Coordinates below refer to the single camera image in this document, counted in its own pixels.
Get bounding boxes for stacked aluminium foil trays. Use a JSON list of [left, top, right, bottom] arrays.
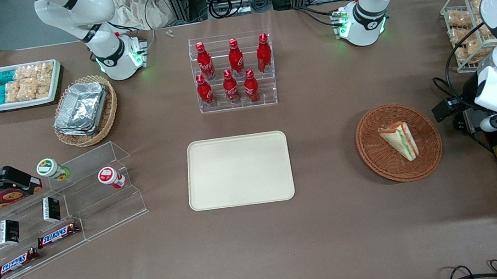
[[50, 80, 112, 139]]

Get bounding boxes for beige cloth bag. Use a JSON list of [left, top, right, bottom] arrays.
[[112, 0, 173, 34]]

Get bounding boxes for clear acrylic stepped stand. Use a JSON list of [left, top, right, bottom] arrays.
[[0, 138, 155, 279]]

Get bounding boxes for cream plastic serving tray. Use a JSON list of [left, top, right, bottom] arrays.
[[183, 129, 296, 212]]

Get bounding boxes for Snickers chocolate bar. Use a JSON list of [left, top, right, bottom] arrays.
[[0, 247, 42, 279], [36, 221, 83, 249]]

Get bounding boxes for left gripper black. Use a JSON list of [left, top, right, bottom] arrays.
[[431, 95, 484, 137]]

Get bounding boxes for clear bag of crackers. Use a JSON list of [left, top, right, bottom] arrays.
[[3, 81, 22, 103], [13, 64, 38, 84], [17, 81, 39, 102], [35, 62, 56, 87]]

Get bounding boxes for white rectangular snack tray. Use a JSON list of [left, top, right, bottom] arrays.
[[0, 59, 65, 112]]

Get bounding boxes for coiled black cable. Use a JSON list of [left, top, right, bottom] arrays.
[[209, 0, 235, 20]]

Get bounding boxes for red-lid yoghurt bottle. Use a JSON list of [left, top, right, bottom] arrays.
[[97, 165, 127, 191]]

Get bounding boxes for green-lid yoghurt bottle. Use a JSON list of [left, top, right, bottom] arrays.
[[35, 156, 72, 184]]

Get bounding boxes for red cola bottle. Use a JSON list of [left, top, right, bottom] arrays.
[[195, 73, 216, 109], [226, 38, 246, 78], [242, 68, 261, 104], [254, 33, 274, 74], [194, 41, 216, 81], [221, 69, 241, 105]]

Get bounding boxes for clear acrylic bottle rack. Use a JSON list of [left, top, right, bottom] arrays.
[[187, 28, 279, 114]]

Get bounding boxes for red tartan cookie box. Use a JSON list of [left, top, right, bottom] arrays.
[[0, 177, 46, 220]]

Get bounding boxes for round brown wicker basket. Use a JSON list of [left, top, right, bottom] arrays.
[[352, 99, 446, 187]]

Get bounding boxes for oval light wicker basket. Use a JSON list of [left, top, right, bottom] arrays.
[[48, 73, 122, 150]]

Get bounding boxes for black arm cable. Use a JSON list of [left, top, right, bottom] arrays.
[[427, 21, 497, 106]]

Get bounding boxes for small black carton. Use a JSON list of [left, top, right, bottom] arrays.
[[0, 219, 22, 246], [41, 196, 62, 224]]

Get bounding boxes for triangular sandwich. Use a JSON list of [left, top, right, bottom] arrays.
[[377, 120, 420, 165]]

